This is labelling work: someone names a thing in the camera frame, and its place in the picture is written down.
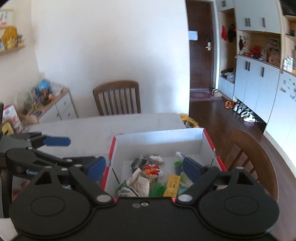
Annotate blue white snack bag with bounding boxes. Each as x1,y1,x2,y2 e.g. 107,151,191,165
174,152,193,188

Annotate dark wooden door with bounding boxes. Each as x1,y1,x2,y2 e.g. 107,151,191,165
186,1,214,89

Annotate blue globe toy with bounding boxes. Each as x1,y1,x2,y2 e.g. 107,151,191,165
36,79,51,93

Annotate patterned red doormat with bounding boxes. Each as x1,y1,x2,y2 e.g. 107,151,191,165
190,89,224,102

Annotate light blue wall cabinets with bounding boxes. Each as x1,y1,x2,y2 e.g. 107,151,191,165
217,1,295,164

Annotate yellow snack box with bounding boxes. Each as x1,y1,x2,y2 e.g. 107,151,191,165
163,175,181,198

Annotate wooden chair beside box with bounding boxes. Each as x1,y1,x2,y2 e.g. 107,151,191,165
221,129,278,200

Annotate yellow tissue box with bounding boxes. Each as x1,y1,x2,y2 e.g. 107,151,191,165
1,121,15,136

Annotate white sideboard with wooden top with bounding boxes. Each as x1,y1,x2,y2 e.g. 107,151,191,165
18,87,77,126

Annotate gold foil snack bag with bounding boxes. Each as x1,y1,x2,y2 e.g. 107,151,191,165
117,168,151,197

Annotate red and white cardboard box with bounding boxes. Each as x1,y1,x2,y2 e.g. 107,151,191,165
101,128,226,198

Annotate teal fish-shaped pouch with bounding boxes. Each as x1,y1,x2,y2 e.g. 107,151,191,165
177,187,187,196

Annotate red orange plush keychain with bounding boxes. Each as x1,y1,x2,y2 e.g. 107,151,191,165
142,164,161,179

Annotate orange slippers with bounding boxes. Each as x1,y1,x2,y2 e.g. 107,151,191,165
225,101,236,109

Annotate white shoes on floor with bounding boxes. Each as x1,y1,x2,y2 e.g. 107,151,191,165
233,101,256,123

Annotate wooden chair behind table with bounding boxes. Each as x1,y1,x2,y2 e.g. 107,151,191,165
93,80,142,116

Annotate red white cereal box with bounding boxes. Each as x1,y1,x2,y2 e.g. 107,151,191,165
3,104,24,133

